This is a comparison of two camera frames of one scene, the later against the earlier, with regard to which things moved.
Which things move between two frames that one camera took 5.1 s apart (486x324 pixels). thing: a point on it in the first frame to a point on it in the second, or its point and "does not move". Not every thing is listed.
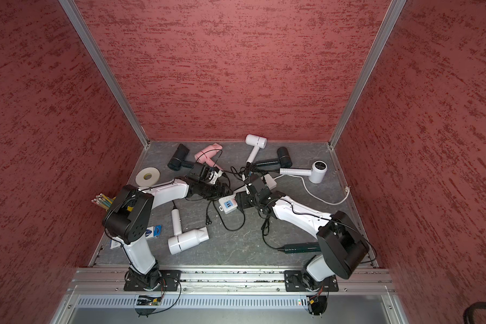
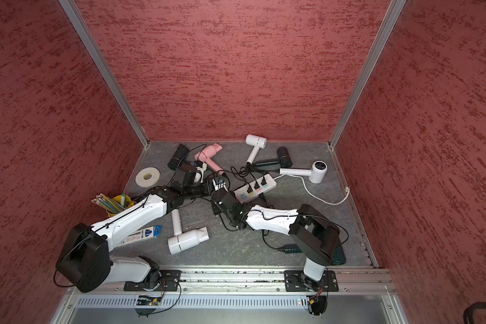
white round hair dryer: (316, 173) does not move
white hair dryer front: (181, 241) does not move
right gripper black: (242, 200) to (217, 210)
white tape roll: (148, 177) does not move
